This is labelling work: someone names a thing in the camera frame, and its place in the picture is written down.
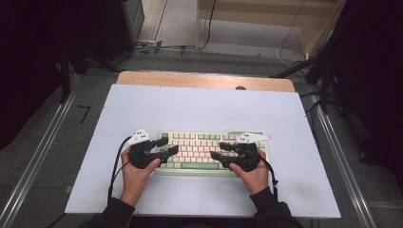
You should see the white cable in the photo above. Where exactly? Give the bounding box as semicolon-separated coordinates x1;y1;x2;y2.
276;0;311;69

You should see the black hanging cable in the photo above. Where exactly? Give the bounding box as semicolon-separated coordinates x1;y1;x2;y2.
199;0;218;50

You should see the person's right hand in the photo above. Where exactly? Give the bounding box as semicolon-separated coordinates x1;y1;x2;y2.
228;148;270;197

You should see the dark cabinet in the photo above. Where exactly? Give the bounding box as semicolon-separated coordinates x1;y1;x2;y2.
98;0;145;62

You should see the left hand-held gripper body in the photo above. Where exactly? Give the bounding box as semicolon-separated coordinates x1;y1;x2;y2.
125;128;161;170

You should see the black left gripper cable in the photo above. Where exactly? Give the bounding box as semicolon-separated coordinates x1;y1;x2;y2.
107;136;132;203

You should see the light wooden shelf unit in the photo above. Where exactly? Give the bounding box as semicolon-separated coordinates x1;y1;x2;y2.
195;0;347;59

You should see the black curtain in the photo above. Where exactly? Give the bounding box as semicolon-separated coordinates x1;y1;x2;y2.
322;0;403;191
0;0;106;151

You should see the aluminium floor rail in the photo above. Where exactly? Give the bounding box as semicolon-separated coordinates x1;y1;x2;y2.
0;91;77;228
312;94;378;228

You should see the green and pink keyboard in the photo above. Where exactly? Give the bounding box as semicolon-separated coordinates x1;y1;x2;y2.
154;129;272;177

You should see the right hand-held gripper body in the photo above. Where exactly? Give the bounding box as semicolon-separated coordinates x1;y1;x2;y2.
227;132;273;173

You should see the person's left hand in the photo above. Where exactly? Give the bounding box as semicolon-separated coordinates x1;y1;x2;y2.
120;146;162;207

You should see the white board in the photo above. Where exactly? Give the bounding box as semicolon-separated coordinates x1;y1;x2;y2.
64;83;342;219

